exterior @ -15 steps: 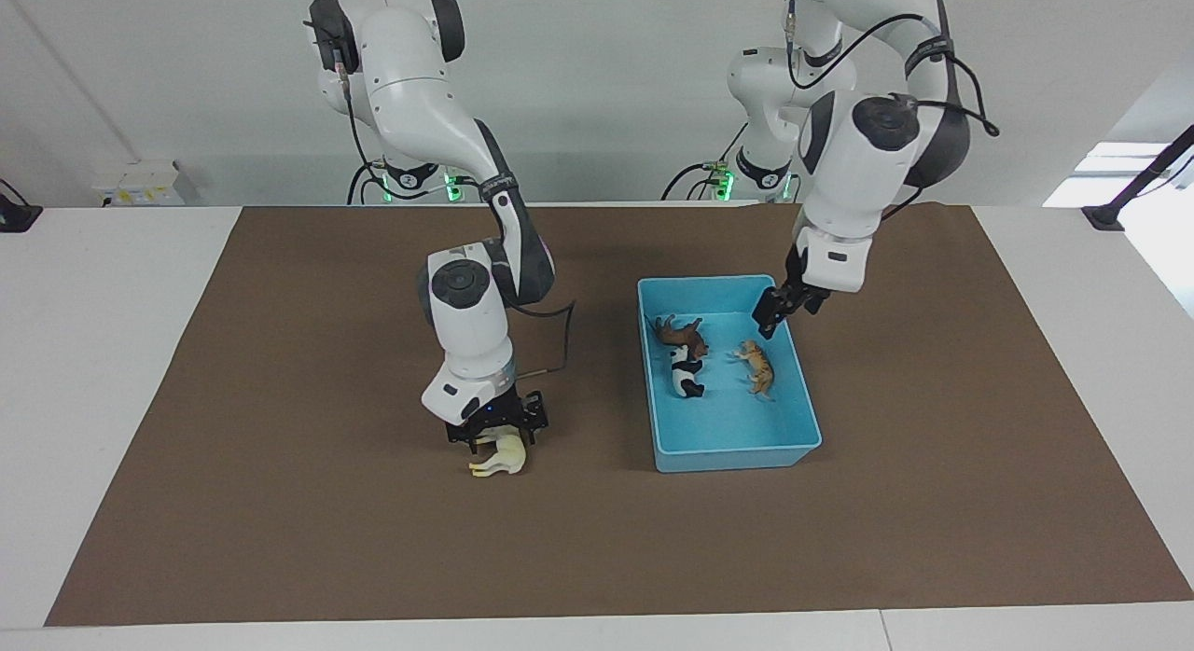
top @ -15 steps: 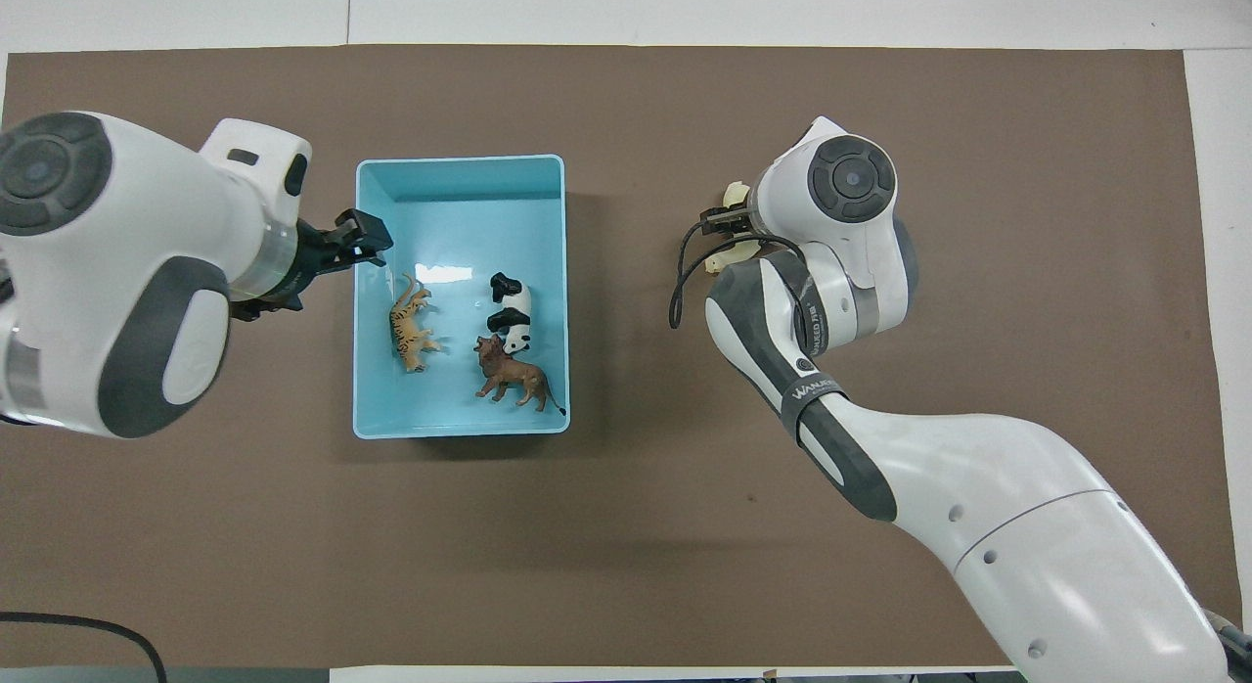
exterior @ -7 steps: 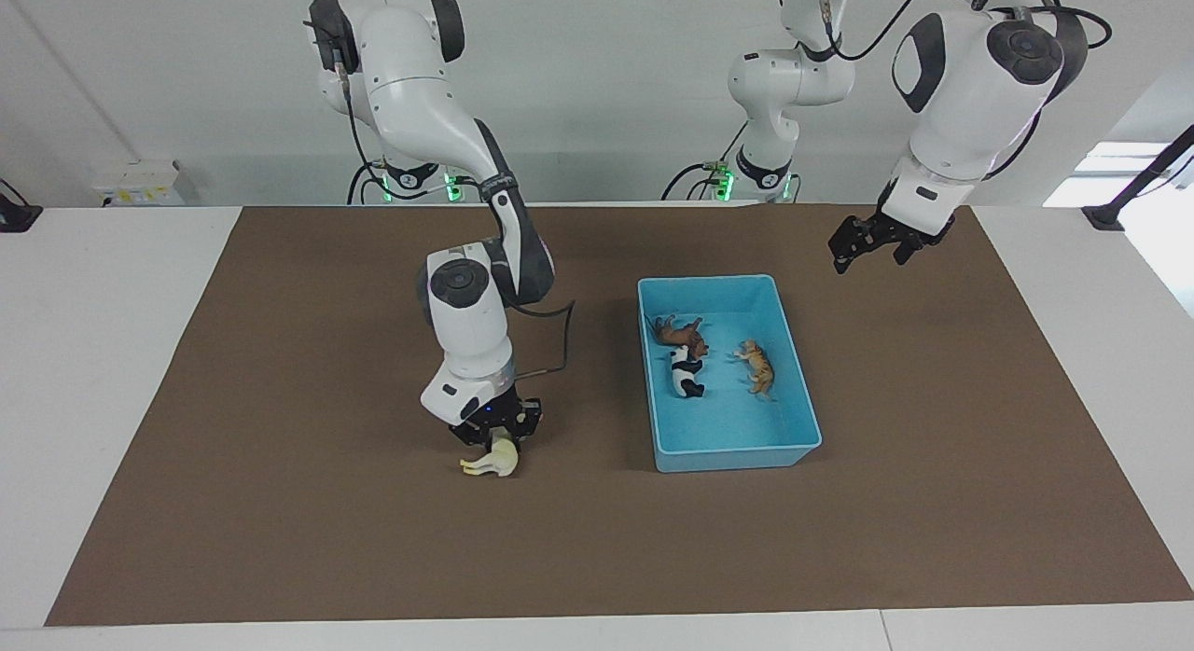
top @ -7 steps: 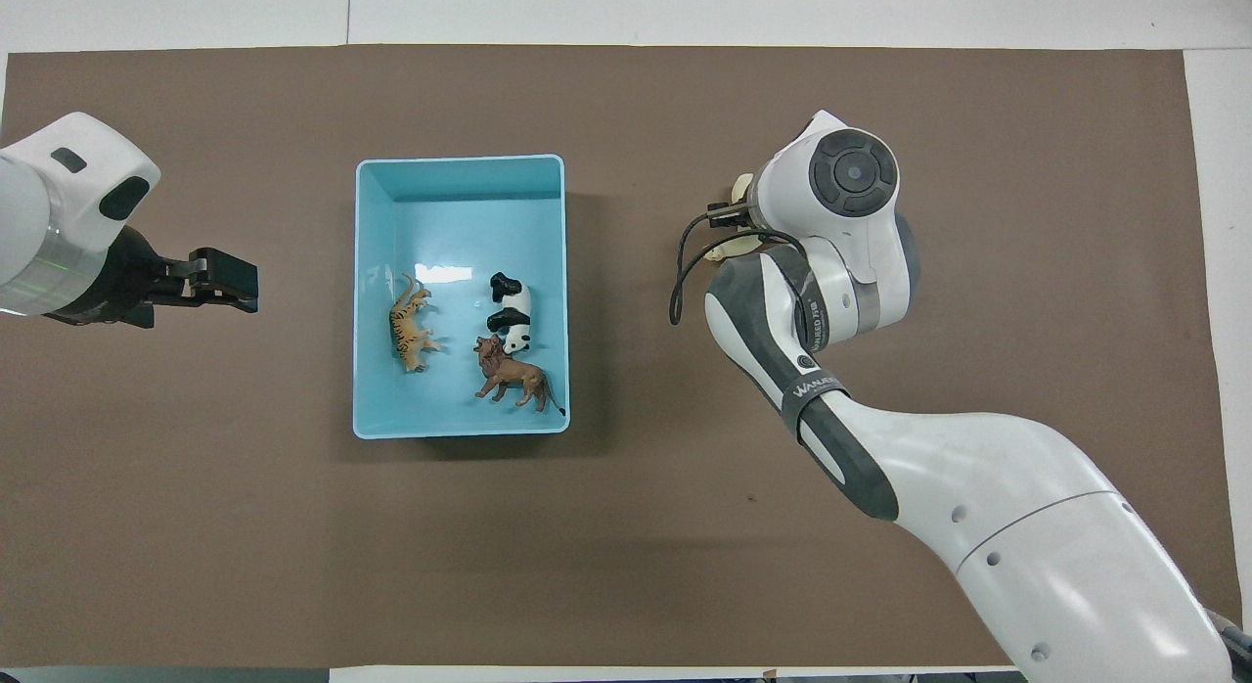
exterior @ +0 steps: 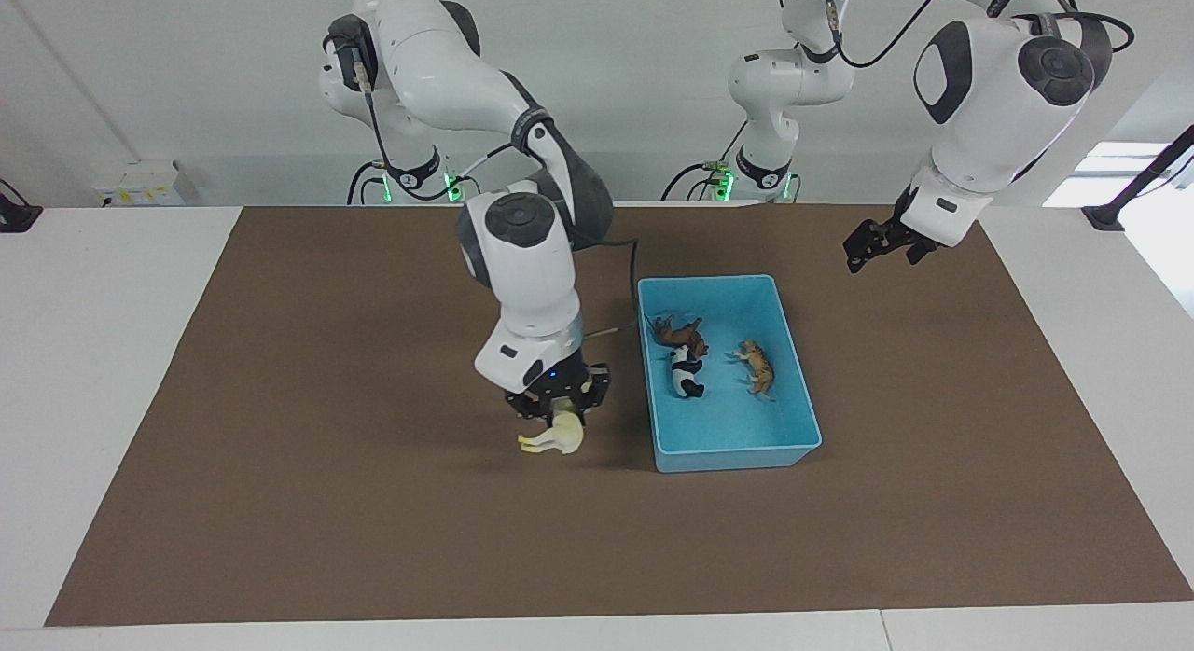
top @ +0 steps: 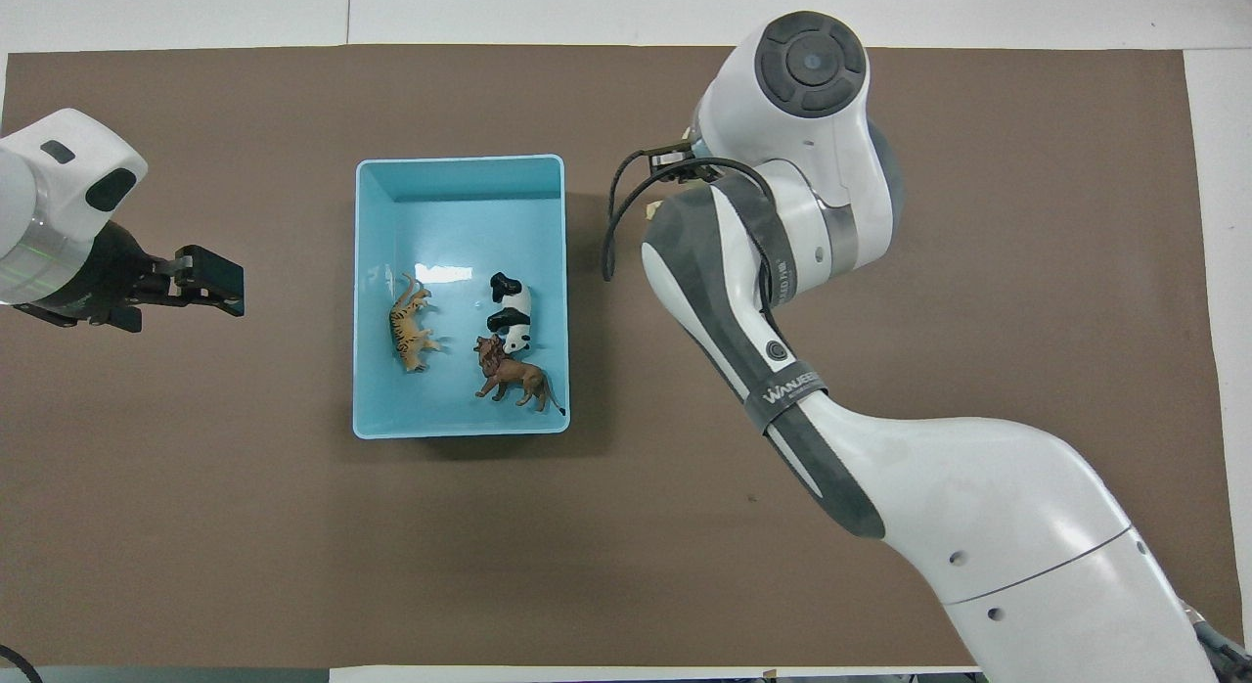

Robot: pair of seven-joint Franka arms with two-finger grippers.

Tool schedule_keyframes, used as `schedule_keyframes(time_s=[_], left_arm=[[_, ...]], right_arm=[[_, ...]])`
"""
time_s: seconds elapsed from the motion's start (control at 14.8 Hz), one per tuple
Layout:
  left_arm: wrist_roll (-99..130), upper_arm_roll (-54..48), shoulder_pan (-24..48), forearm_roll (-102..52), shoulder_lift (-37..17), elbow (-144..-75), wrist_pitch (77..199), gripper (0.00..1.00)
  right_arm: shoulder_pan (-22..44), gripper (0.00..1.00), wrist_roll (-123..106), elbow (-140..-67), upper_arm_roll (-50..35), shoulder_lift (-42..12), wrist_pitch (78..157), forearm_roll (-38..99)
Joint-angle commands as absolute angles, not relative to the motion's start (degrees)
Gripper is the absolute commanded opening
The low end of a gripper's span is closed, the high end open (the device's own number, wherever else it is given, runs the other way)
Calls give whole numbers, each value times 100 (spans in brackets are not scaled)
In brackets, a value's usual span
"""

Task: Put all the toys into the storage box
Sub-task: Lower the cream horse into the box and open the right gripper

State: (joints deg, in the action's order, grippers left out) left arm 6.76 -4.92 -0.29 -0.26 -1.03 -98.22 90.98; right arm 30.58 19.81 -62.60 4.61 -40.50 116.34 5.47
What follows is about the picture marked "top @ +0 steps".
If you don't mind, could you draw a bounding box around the light blue storage box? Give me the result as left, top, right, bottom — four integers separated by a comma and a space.
352, 154, 571, 440

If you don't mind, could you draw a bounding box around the black white panda toy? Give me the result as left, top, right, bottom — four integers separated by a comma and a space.
486, 271, 535, 356

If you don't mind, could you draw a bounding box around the brown table mat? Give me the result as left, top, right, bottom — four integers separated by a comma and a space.
0, 44, 1248, 669

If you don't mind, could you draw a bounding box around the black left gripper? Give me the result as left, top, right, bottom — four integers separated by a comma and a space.
15, 221, 246, 334

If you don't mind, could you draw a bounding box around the orange striped tiger toy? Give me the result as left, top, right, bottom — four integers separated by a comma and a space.
388, 272, 444, 374

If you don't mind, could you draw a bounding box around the brown lion toy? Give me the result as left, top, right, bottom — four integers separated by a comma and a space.
473, 335, 568, 417

